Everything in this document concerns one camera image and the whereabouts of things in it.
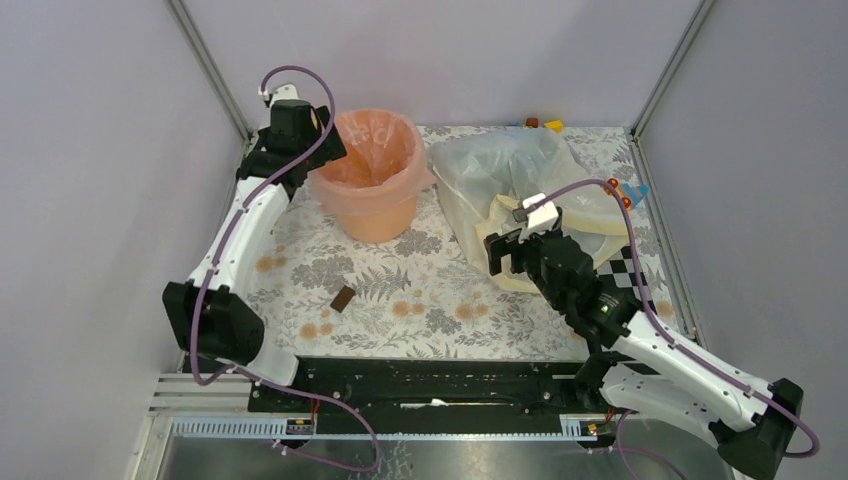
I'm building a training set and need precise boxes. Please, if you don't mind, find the clear white trash bag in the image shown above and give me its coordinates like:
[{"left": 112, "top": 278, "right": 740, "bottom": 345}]
[{"left": 428, "top": 129, "right": 628, "bottom": 271}]

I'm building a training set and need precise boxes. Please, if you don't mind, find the pink plastic trash bag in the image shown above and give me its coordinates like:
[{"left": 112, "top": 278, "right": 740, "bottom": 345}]
[{"left": 307, "top": 107, "right": 435, "bottom": 220}]

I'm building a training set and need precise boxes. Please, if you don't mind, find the orange plastic trash bin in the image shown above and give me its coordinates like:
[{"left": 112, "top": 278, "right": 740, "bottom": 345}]
[{"left": 317, "top": 109, "right": 425, "bottom": 244}]

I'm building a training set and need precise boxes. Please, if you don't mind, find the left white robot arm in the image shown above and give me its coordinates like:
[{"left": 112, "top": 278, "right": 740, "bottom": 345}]
[{"left": 162, "top": 99, "right": 346, "bottom": 411}]

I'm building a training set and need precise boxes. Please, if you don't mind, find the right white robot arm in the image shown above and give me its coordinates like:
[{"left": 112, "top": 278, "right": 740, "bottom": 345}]
[{"left": 484, "top": 231, "right": 804, "bottom": 479}]

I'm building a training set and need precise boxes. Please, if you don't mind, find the black white checkerboard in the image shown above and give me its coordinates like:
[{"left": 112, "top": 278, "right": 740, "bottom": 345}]
[{"left": 590, "top": 242, "right": 669, "bottom": 319}]

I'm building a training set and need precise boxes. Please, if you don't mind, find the yellow red toy car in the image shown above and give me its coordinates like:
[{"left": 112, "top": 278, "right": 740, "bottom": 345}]
[{"left": 603, "top": 178, "right": 634, "bottom": 210}]

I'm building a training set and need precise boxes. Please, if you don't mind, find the blue toy piece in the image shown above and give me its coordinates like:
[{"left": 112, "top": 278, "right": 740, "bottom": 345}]
[{"left": 619, "top": 183, "right": 650, "bottom": 209}]

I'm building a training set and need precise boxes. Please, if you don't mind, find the yellow block at back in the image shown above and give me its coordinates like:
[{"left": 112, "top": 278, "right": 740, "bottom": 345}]
[{"left": 542, "top": 120, "right": 564, "bottom": 133}]

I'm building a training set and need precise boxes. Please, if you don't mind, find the dark brown rectangular block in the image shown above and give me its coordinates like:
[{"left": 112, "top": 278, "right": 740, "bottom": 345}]
[{"left": 330, "top": 285, "right": 356, "bottom": 313}]

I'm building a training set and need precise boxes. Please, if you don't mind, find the floral patterned table mat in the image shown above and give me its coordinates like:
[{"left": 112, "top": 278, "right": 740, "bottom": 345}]
[{"left": 192, "top": 124, "right": 690, "bottom": 362}]

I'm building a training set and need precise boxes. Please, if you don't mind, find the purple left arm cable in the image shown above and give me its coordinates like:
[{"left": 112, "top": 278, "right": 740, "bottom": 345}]
[{"left": 188, "top": 64, "right": 382, "bottom": 474}]

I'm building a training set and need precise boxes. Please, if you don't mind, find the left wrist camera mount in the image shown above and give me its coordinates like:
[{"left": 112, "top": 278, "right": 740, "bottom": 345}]
[{"left": 259, "top": 83, "right": 300, "bottom": 108}]

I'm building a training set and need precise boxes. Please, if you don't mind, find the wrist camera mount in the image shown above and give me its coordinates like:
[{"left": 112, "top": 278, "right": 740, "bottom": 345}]
[
  {"left": 512, "top": 193, "right": 561, "bottom": 243},
  {"left": 259, "top": 83, "right": 300, "bottom": 108}
]

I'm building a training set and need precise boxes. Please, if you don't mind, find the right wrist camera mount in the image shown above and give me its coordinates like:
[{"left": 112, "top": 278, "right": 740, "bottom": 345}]
[{"left": 512, "top": 193, "right": 561, "bottom": 243}]

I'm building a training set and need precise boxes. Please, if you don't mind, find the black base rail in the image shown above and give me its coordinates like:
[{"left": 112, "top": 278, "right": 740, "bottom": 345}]
[{"left": 224, "top": 357, "right": 615, "bottom": 438}]

